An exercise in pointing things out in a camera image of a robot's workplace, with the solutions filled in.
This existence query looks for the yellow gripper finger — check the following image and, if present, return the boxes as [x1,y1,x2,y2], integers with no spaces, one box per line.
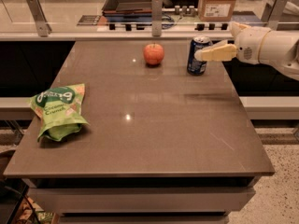
[213,40,233,48]
[194,45,236,62]

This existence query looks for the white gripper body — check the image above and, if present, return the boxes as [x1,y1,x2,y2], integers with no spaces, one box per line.
[230,22,271,64]

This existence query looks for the blue pepsi can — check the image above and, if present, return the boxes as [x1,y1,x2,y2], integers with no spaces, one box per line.
[187,35,212,76]

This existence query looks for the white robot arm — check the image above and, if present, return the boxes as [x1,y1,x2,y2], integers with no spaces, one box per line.
[194,22,299,80]

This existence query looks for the green rice chip bag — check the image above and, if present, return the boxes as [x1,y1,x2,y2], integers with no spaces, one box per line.
[29,83,88,142]

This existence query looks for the cardboard box with label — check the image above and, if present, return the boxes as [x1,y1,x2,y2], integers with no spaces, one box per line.
[198,0,236,21]

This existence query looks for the red apple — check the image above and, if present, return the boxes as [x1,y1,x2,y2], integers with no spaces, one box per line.
[143,43,164,65]

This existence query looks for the dark open tray box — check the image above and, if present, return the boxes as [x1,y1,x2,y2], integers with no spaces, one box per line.
[102,0,152,15]

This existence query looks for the grey table drawer front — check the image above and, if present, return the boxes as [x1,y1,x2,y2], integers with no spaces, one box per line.
[29,187,255,214]

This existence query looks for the right metal glass bracket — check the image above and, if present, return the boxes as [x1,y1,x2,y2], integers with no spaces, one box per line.
[261,0,290,31]

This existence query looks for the metal glass bracket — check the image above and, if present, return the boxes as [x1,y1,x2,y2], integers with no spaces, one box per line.
[151,0,163,36]
[26,0,51,37]
[261,0,290,31]

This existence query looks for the middle metal glass bracket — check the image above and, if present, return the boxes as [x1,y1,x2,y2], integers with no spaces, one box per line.
[151,0,163,36]

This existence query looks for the left metal glass bracket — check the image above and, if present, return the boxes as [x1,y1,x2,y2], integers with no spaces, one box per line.
[26,0,51,37]

